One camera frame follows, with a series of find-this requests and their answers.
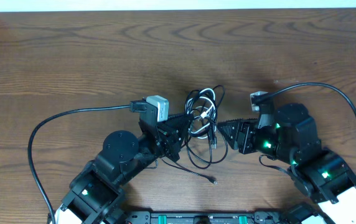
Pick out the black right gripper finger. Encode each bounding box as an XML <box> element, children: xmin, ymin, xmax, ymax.
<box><xmin>226</xmin><ymin>118</ymin><xmax>258</xmax><ymax>123</ymax></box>
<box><xmin>217</xmin><ymin>119</ymin><xmax>243</xmax><ymax>150</ymax></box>

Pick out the white cable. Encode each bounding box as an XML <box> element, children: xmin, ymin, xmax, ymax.
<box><xmin>185</xmin><ymin>88</ymin><xmax>218</xmax><ymax>140</ymax></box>

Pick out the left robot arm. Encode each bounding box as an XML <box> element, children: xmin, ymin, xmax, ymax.
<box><xmin>55</xmin><ymin>114</ymin><xmax>194</xmax><ymax>224</ymax></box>

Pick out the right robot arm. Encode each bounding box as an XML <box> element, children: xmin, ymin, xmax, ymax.
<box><xmin>217</xmin><ymin>103</ymin><xmax>356</xmax><ymax>223</ymax></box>

